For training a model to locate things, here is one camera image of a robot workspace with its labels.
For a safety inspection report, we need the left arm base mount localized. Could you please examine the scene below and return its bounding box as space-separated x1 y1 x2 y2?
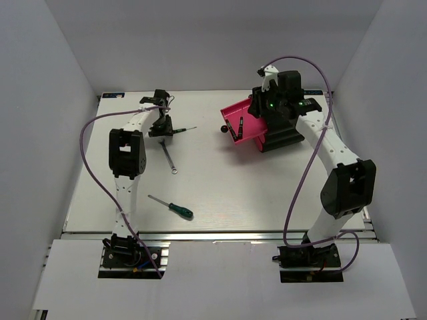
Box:
97 247 165 280

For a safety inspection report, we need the blue corner label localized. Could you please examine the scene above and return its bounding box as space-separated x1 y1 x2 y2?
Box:
304 90 324 96
101 92 125 99

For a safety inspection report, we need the black drawer cabinet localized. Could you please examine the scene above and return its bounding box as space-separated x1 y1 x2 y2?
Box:
260 88 322 153

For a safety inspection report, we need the pink top drawer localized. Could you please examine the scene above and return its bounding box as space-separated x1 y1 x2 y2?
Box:
220 97 268 150

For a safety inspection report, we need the silver combination wrench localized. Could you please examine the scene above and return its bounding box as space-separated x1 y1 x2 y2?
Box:
159 139 178 175

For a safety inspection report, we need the blue corner label left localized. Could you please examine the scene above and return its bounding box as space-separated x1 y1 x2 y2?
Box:
101 92 125 99

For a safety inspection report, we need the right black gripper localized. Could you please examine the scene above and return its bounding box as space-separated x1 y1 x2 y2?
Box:
248 83 286 119

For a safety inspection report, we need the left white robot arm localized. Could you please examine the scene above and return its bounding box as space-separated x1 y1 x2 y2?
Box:
109 89 170 266

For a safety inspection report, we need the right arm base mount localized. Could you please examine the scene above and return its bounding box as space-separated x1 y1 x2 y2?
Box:
272 244 344 283

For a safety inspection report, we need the small green precision screwdriver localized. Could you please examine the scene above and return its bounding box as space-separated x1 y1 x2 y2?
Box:
173 126 197 134

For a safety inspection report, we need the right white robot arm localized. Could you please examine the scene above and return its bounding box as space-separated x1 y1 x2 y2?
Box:
250 65 376 266

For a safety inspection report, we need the large green-handled screwdriver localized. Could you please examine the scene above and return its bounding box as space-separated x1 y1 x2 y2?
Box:
148 195 193 220

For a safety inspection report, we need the blue corner label right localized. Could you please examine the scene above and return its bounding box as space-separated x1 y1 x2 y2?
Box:
304 90 324 96

